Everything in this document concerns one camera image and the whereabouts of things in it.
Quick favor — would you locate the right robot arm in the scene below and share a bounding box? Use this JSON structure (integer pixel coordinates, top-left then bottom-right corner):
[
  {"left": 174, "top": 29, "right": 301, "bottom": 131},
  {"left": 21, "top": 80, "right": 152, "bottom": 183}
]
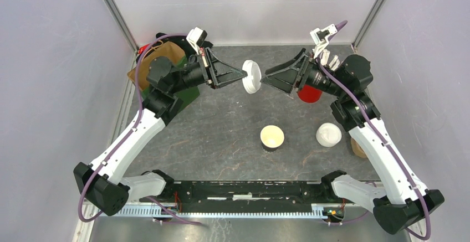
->
[{"left": 261, "top": 49, "right": 445, "bottom": 240}]

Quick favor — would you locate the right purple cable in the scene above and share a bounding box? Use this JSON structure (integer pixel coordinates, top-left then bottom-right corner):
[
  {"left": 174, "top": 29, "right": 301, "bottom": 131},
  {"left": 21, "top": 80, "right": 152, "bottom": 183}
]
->
[{"left": 317, "top": 20, "right": 432, "bottom": 241}]

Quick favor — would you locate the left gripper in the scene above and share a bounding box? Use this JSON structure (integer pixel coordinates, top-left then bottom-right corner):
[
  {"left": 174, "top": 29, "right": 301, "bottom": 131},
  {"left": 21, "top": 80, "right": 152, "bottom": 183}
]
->
[{"left": 169, "top": 47, "right": 248, "bottom": 94}]

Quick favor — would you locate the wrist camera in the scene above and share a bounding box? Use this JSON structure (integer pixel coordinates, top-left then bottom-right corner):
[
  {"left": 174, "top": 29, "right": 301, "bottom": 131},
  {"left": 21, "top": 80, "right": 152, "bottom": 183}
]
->
[
  {"left": 309, "top": 24, "right": 338, "bottom": 59},
  {"left": 186, "top": 27, "right": 207, "bottom": 55}
]

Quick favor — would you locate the red object behind bag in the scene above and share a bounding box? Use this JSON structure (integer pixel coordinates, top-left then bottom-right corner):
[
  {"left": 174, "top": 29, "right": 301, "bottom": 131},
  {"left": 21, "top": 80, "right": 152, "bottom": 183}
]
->
[{"left": 137, "top": 43, "right": 152, "bottom": 54}]

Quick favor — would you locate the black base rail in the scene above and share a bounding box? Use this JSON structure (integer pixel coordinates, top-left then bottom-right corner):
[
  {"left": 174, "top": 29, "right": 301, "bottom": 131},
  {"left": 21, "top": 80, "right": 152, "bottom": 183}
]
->
[{"left": 154, "top": 181, "right": 350, "bottom": 213}]

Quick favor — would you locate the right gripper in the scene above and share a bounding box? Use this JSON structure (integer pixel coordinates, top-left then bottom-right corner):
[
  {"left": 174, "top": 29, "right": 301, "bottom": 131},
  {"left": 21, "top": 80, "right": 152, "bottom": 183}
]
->
[{"left": 261, "top": 47, "right": 347, "bottom": 97}]

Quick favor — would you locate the black cloth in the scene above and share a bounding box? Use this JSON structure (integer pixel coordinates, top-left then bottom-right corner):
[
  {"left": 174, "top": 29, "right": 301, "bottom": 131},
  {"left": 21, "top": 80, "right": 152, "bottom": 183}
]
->
[{"left": 155, "top": 32, "right": 213, "bottom": 58}]

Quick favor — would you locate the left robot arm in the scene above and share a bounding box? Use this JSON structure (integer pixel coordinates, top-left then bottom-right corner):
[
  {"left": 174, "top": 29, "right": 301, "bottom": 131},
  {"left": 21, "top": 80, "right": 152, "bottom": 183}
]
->
[{"left": 73, "top": 48, "right": 259, "bottom": 216}]

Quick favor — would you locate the red cup holder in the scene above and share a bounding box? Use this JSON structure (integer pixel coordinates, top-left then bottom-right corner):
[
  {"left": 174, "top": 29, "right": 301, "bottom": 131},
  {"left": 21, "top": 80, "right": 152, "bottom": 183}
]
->
[{"left": 297, "top": 85, "right": 323, "bottom": 104}]

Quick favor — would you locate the brown cardboard cup carrier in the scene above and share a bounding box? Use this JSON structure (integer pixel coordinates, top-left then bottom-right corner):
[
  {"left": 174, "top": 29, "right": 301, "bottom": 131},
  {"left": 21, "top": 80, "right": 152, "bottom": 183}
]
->
[{"left": 350, "top": 138, "right": 367, "bottom": 158}]

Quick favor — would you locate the purple cable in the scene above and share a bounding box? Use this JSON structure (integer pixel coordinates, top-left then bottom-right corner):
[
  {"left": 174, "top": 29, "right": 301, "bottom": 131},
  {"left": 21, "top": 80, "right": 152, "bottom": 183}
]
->
[
  {"left": 317, "top": 20, "right": 432, "bottom": 241},
  {"left": 77, "top": 33, "right": 190, "bottom": 223}
]

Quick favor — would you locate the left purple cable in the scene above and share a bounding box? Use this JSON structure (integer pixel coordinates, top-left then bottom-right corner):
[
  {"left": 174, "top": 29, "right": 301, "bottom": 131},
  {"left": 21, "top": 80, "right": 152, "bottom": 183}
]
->
[{"left": 77, "top": 33, "right": 190, "bottom": 223}]

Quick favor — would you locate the stack of white lids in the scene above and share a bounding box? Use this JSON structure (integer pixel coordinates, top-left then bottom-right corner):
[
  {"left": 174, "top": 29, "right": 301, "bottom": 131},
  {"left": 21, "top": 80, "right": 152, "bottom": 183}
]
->
[{"left": 315, "top": 122, "right": 343, "bottom": 147}]

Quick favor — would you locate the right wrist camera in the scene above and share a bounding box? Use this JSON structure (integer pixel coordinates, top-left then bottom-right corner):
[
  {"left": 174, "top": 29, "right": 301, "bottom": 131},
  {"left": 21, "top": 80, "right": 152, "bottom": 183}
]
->
[{"left": 309, "top": 24, "right": 338, "bottom": 59}]

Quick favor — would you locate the green paper bag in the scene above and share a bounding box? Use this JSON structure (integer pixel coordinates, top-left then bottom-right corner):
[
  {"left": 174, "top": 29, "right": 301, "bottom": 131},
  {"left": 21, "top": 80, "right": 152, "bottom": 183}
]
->
[{"left": 127, "top": 41, "right": 205, "bottom": 113}]

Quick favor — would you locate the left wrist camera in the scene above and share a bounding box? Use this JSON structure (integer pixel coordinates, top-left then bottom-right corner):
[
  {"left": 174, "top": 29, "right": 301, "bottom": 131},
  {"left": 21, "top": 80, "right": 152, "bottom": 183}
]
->
[{"left": 186, "top": 27, "right": 207, "bottom": 55}]

